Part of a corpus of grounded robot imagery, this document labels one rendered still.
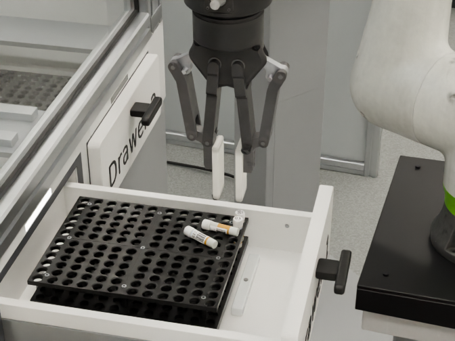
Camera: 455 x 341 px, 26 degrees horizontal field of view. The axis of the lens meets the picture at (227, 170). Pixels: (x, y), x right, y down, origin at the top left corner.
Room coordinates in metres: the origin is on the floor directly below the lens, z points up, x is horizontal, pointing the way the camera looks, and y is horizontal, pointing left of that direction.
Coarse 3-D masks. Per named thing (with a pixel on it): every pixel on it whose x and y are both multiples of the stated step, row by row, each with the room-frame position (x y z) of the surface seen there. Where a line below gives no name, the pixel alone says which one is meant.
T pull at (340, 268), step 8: (344, 256) 0.91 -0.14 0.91; (320, 264) 0.89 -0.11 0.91; (328, 264) 0.89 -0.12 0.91; (336, 264) 0.89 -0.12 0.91; (344, 264) 0.89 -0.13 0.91; (320, 272) 0.88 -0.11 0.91; (328, 272) 0.88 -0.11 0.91; (336, 272) 0.88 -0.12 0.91; (344, 272) 0.88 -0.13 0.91; (328, 280) 0.88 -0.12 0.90; (336, 280) 0.86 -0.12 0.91; (344, 280) 0.86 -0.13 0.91; (336, 288) 0.85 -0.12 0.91; (344, 288) 0.85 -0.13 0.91
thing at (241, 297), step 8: (248, 256) 0.99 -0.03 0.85; (256, 256) 0.99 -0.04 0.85; (248, 264) 0.98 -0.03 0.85; (256, 264) 0.98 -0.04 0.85; (248, 272) 0.96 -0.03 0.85; (240, 280) 0.94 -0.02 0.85; (248, 280) 0.94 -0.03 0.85; (240, 288) 0.93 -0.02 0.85; (248, 288) 0.93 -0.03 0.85; (240, 296) 0.91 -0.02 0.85; (232, 304) 0.90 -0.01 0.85; (240, 304) 0.90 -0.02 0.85; (232, 312) 0.89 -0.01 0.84; (240, 312) 0.89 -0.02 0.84
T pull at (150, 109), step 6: (138, 102) 1.28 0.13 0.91; (156, 102) 1.28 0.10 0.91; (132, 108) 1.26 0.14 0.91; (138, 108) 1.26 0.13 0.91; (144, 108) 1.26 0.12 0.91; (150, 108) 1.26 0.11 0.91; (156, 108) 1.27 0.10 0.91; (132, 114) 1.26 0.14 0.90; (138, 114) 1.26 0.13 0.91; (144, 114) 1.24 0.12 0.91; (150, 114) 1.24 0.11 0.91; (144, 120) 1.23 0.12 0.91; (150, 120) 1.24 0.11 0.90
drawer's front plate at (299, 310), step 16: (320, 192) 1.02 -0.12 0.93; (320, 208) 0.98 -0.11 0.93; (320, 224) 0.95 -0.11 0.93; (320, 240) 0.92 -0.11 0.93; (304, 256) 0.89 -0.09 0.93; (320, 256) 0.93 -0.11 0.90; (304, 272) 0.86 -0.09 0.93; (304, 288) 0.83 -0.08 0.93; (320, 288) 0.95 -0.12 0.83; (288, 304) 0.80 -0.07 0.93; (304, 304) 0.80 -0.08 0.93; (288, 320) 0.78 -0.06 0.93; (304, 320) 0.80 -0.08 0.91; (288, 336) 0.76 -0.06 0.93; (304, 336) 0.81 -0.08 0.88
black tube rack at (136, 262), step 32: (64, 224) 0.99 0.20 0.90; (96, 224) 0.99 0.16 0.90; (128, 224) 0.99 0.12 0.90; (160, 224) 0.99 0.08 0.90; (192, 224) 0.99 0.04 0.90; (224, 224) 0.99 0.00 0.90; (64, 256) 0.93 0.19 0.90; (96, 256) 0.97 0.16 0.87; (128, 256) 0.93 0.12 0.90; (160, 256) 0.93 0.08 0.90; (192, 256) 0.92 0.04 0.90; (224, 256) 0.96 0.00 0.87; (64, 288) 0.87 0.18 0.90; (96, 288) 0.90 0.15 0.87; (128, 288) 0.86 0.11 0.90; (160, 288) 0.87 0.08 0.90; (192, 288) 0.86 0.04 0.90; (160, 320) 0.84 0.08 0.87; (192, 320) 0.85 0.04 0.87
